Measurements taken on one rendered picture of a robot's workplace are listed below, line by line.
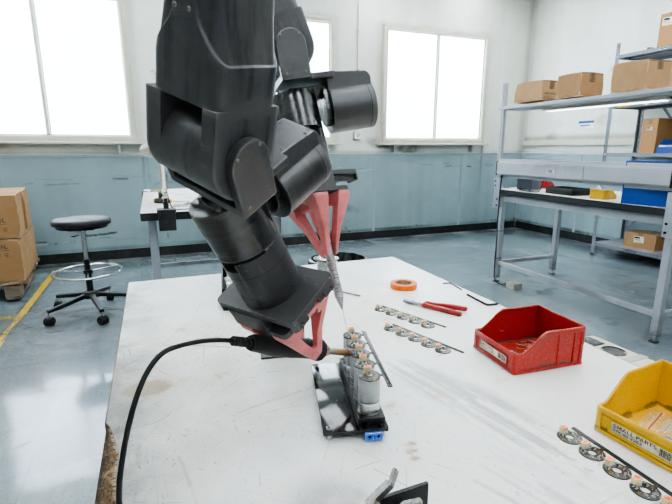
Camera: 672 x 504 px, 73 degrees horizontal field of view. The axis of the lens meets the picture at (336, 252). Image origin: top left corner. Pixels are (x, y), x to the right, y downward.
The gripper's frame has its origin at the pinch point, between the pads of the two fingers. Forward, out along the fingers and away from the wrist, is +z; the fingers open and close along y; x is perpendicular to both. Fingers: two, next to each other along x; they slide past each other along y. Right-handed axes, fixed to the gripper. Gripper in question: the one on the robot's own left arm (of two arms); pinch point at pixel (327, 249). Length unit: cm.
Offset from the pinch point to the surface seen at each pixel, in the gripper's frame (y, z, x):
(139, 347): -14.5, 7.6, 33.4
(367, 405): -3.3, 17.9, -4.6
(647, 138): 456, -50, 75
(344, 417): -4.5, 19.1, -1.6
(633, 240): 456, 39, 106
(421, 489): -11.9, 19.8, -18.7
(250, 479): -16.9, 20.3, -1.5
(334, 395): -2.2, 17.7, 2.4
